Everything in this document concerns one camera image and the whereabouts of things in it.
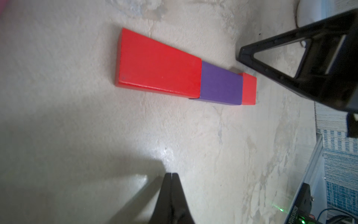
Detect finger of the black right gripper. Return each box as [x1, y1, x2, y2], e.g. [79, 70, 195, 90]
[236, 9, 358, 112]

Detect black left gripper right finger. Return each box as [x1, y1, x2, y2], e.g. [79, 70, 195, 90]
[171, 173, 195, 224]

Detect purple block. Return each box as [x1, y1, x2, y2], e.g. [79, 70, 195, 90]
[190, 61, 243, 105]

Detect red long block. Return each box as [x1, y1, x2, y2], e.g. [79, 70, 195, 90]
[115, 28, 202, 99]

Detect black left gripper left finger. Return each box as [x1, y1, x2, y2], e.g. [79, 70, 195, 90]
[149, 173, 173, 224]

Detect small red cube block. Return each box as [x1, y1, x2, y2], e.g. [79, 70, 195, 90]
[239, 72, 257, 105]

